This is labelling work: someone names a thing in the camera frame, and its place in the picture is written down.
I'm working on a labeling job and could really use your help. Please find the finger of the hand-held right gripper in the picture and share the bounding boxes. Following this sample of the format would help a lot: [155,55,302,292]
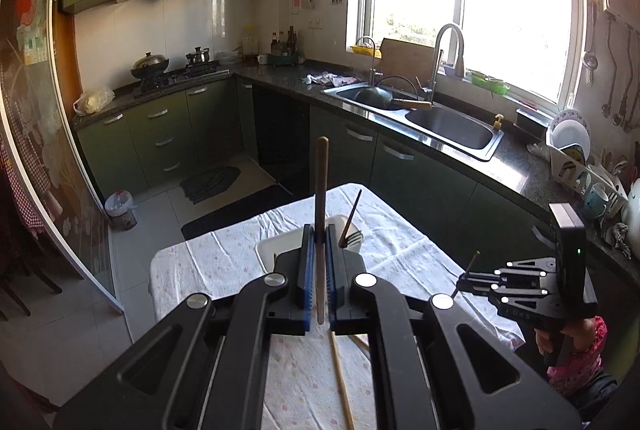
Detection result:
[459,258,560,285]
[457,282,551,310]

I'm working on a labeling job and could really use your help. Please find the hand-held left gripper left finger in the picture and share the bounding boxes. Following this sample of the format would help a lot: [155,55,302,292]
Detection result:
[52,222,318,430]

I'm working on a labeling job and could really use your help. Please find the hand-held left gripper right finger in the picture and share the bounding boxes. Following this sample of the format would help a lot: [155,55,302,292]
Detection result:
[325,222,584,430]

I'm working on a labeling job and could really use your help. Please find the dark brown chopstick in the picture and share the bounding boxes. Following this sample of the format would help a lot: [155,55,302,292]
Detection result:
[451,251,481,298]

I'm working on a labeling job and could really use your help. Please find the white plastic utensil holder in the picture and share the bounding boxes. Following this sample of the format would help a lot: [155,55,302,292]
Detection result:
[255,214,364,274]

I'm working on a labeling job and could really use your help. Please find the person's right forearm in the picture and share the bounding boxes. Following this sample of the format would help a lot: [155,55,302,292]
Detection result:
[547,316,609,397]

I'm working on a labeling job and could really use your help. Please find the teal mug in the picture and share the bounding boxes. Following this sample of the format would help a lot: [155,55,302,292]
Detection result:
[582,182,611,220]

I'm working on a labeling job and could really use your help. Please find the white dish rack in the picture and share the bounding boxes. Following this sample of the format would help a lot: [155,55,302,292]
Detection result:
[547,142,629,222]

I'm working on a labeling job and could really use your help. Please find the white teapot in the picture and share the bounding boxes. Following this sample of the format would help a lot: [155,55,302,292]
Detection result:
[621,177,640,232]

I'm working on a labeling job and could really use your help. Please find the dark granite countertop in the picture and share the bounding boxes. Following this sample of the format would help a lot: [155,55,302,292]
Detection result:
[70,60,640,283]

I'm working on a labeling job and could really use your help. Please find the white floral tablecloth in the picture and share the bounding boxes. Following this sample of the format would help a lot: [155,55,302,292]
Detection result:
[150,182,526,430]

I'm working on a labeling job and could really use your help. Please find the black floor mat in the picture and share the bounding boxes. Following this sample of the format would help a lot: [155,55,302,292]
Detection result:
[181,184,294,241]

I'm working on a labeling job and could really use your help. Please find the white patterned plate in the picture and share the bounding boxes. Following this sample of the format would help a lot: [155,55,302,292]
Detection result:
[552,109,591,161]

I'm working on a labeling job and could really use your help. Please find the black box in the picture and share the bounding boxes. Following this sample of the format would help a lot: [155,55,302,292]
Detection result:
[515,107,551,137]

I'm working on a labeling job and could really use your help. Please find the grey patterned floor mat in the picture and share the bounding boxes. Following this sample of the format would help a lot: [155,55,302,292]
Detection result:
[179,166,242,205]

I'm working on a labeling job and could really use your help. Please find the stainless steel sink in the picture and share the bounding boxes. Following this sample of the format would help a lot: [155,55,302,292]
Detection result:
[321,80,505,162]

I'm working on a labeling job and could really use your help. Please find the hanging metal ladle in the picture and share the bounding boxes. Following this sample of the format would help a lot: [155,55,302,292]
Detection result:
[582,1,599,86]
[601,11,616,119]

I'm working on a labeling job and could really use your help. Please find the green plastic bowl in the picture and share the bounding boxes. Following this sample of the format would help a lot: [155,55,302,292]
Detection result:
[470,71,511,94]

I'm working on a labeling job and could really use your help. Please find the small trash bin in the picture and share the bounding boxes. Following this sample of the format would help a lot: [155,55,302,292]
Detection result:
[104,190,139,231]

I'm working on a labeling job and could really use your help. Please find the crumpled dish rag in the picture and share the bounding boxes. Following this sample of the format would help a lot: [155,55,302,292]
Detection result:
[302,71,354,86]

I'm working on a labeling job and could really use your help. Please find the green base cabinets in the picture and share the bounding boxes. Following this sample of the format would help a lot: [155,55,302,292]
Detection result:
[75,77,576,271]

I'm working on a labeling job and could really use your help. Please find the tall steel faucet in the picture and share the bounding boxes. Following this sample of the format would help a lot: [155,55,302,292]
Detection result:
[429,23,467,104]

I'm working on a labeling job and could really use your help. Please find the small steel faucet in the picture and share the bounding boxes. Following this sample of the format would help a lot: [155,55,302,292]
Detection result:
[356,36,379,84]

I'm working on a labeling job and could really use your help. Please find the wooden cutting board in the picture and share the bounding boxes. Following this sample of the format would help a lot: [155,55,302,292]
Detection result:
[378,38,444,84]

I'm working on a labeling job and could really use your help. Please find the black gas stove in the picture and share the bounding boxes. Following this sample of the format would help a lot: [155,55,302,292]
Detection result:
[134,62,231,94]

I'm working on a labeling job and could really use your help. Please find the black wok with lid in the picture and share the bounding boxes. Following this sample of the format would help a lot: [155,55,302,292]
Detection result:
[131,51,170,80]

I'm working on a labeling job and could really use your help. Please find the dark wooden chair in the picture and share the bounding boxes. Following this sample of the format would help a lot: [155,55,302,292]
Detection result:
[0,230,64,323]

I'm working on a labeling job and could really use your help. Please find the clear plastic bag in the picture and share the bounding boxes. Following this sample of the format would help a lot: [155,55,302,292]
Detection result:
[74,87,116,116]

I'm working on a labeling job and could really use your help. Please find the red checkered apron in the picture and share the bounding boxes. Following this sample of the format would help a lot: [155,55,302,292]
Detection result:
[0,130,42,233]

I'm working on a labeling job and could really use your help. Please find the sliding glass door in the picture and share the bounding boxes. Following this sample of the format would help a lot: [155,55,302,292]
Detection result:
[0,0,126,313]

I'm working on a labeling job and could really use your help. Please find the black wok with wooden handle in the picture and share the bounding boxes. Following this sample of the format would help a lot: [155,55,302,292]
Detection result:
[354,76,434,111]

